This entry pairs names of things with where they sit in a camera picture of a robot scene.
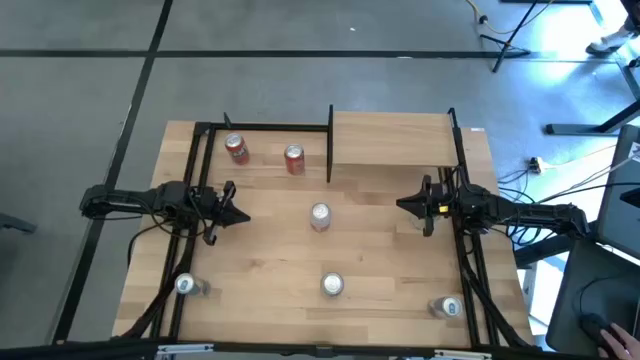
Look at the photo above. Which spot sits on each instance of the black desk foot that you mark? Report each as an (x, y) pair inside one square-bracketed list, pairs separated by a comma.
[(631, 80), (575, 129)]

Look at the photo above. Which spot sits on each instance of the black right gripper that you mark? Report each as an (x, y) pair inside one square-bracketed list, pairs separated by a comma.
[(445, 200)]

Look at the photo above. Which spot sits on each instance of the grey chair foot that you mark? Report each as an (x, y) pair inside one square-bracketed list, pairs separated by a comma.
[(17, 223)]

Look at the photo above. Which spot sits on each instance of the white power strip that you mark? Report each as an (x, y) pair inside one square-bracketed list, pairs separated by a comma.
[(536, 165)]

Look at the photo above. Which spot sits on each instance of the wooden shelf with black posts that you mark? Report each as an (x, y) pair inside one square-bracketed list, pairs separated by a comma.
[(395, 140)]

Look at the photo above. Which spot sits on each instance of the pink white Spindrift can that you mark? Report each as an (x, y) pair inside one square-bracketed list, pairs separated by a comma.
[(320, 218)]

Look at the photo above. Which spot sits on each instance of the person's shoe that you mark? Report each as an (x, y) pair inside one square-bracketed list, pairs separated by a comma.
[(607, 44)]

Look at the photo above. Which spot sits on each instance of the person's hand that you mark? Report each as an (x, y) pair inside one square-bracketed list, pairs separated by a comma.
[(622, 345)]

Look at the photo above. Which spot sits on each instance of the red Fanta can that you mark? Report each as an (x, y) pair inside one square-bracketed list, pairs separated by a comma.
[(294, 161), (238, 150)]

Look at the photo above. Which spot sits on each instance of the blue silver Red Bull can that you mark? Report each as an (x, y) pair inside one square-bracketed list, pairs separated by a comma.
[(448, 307), (185, 284)]

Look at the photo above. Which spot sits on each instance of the black tripod stand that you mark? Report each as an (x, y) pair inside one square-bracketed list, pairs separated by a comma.
[(505, 46)]

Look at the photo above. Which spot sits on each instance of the black computer mouse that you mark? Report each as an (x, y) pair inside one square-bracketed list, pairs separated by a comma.
[(595, 325)]

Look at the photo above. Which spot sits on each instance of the black aluminium table frame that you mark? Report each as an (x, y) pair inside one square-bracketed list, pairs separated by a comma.
[(270, 127)]

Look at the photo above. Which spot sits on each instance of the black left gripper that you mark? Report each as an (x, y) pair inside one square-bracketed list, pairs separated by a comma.
[(205, 207)]

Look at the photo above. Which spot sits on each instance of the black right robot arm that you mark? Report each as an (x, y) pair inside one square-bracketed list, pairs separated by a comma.
[(530, 212)]

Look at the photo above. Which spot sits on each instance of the dark grey monitor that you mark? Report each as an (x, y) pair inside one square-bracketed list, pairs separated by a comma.
[(620, 210)]

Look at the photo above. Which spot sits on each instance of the grey side desk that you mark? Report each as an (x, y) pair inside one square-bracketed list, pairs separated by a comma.
[(575, 290)]

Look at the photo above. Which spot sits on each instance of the silver frame bracket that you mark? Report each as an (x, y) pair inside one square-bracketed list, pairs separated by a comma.
[(462, 355), (185, 348)]

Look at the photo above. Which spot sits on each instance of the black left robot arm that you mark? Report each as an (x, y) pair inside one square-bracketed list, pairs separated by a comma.
[(125, 197)]

